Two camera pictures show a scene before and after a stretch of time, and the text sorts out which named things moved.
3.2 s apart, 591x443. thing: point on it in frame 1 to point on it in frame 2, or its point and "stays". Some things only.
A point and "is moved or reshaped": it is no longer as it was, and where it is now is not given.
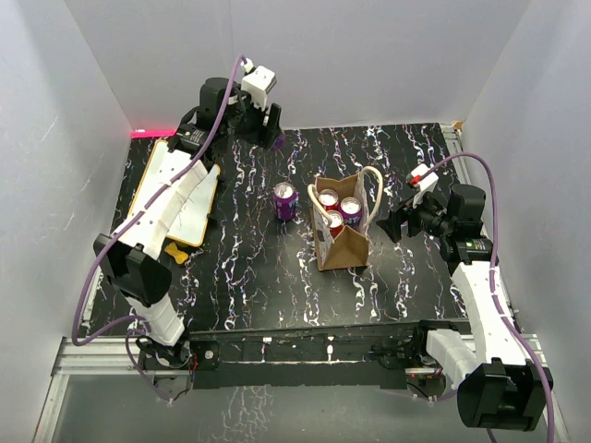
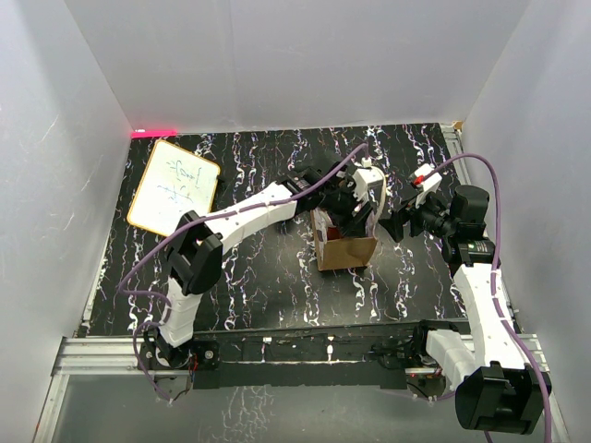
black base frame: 379,357 stays
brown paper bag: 351,246 stays
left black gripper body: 247,123 to 341,205
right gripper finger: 393,223 stays
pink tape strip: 151,134 stays
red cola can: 329,198 is moved or reshaped
